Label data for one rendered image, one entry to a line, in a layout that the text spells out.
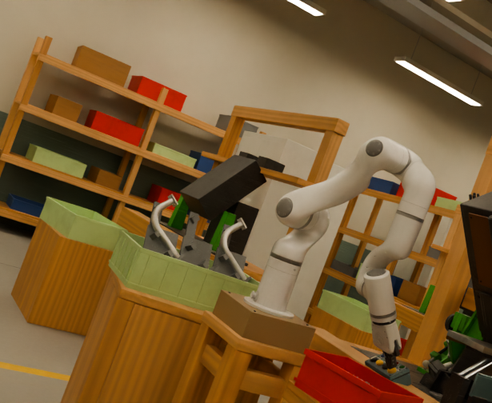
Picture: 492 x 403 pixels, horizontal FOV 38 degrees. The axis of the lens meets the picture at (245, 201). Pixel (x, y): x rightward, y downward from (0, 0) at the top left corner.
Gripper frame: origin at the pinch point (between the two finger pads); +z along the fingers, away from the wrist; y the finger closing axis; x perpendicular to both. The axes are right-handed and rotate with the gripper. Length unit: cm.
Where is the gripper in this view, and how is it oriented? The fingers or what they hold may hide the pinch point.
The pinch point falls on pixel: (390, 361)
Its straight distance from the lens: 241.2
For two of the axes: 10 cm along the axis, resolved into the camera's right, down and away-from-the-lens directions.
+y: 4.0, 1.5, -9.1
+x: 9.0, -2.8, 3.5
